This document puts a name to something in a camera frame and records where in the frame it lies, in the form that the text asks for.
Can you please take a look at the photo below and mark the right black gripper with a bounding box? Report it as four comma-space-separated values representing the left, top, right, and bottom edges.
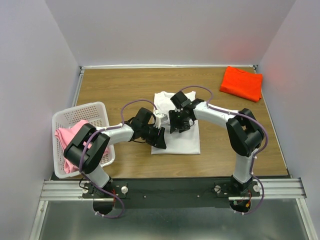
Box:
167, 109, 190, 133

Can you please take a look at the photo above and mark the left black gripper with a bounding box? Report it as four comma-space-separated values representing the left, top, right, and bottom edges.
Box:
141, 123, 167, 150

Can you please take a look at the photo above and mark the white t-shirt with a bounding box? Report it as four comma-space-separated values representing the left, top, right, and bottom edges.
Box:
151, 91, 201, 155

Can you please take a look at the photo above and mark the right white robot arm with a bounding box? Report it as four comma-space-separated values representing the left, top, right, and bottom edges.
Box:
168, 91, 267, 196

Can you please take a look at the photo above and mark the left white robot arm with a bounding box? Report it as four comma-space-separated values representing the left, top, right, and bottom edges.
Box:
63, 107, 168, 198

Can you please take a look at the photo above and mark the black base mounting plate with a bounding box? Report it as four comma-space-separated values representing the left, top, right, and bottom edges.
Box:
82, 177, 261, 211

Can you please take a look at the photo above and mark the white plastic laundry basket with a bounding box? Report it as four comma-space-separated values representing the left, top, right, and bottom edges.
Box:
52, 101, 110, 179

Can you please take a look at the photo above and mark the folded orange t-shirt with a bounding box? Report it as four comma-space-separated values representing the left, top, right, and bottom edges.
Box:
219, 66, 263, 103

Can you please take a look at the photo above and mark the pink t-shirt in basket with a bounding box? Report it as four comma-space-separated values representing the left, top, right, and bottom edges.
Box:
54, 120, 110, 176

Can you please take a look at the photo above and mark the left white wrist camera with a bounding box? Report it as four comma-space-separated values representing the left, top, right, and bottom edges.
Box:
153, 109, 168, 129

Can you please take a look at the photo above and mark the aluminium front rail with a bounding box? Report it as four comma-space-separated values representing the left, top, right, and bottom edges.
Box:
40, 178, 307, 201

